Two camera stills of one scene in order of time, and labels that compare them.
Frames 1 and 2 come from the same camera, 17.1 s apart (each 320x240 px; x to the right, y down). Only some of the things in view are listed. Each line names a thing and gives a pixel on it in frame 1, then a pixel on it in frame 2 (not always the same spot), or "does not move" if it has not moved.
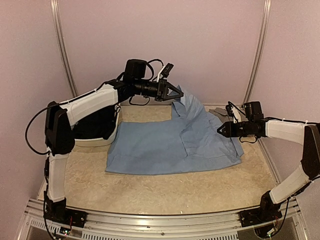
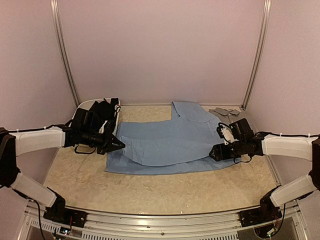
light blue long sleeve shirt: [192, 140] does not move
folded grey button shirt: [221, 114] does not move
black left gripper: [165, 90] -> [107, 144]
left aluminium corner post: [54, 4] does not move
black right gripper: [230, 132] -> [219, 149]
